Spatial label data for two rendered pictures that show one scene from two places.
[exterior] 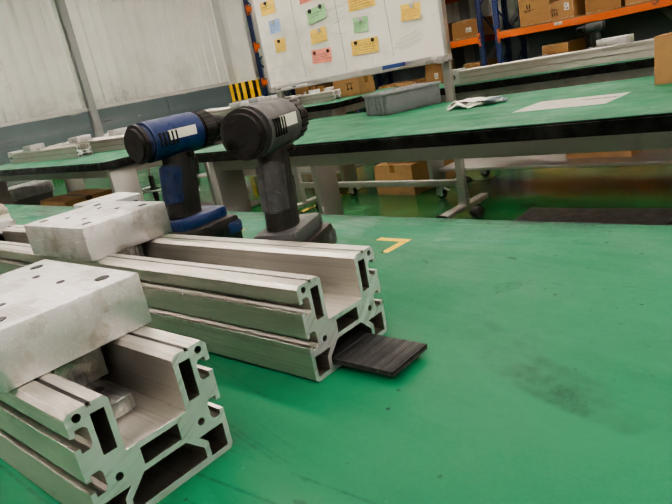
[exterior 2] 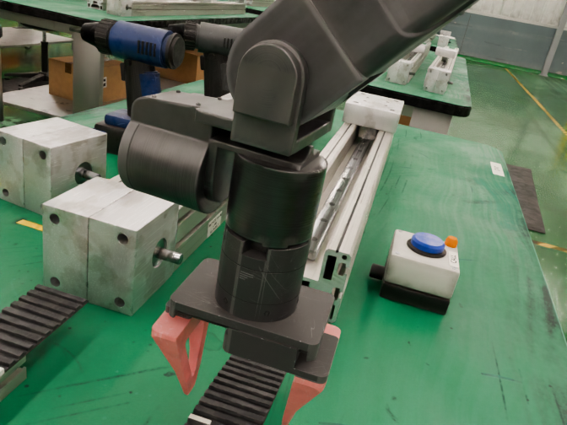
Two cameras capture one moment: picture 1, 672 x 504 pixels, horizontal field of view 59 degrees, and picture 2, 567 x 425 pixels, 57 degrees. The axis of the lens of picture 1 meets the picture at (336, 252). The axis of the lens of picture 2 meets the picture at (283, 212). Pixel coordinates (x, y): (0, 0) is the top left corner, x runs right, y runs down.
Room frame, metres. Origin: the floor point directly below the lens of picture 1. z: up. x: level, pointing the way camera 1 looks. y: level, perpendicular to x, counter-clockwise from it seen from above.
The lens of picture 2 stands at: (1.17, 1.10, 1.10)
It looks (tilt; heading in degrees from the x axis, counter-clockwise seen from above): 24 degrees down; 237
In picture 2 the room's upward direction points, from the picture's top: 11 degrees clockwise
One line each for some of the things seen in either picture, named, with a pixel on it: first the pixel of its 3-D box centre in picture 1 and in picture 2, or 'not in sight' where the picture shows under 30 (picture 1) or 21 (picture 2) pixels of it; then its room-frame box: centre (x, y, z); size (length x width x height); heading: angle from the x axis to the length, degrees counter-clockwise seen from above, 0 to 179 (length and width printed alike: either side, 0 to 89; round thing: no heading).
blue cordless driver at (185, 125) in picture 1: (201, 181); (121, 88); (0.95, 0.19, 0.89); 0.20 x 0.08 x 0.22; 137
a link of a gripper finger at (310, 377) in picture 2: not in sight; (278, 368); (0.99, 0.86, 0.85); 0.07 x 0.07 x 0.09; 46
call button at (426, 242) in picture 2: not in sight; (427, 245); (0.71, 0.71, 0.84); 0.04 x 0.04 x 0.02
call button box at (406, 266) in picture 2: not in sight; (413, 266); (0.72, 0.71, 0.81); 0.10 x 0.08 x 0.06; 136
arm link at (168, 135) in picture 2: not in sight; (222, 126); (1.04, 0.81, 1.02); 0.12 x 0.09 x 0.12; 130
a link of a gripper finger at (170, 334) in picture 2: not in sight; (213, 346); (1.03, 0.82, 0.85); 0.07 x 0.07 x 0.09; 46
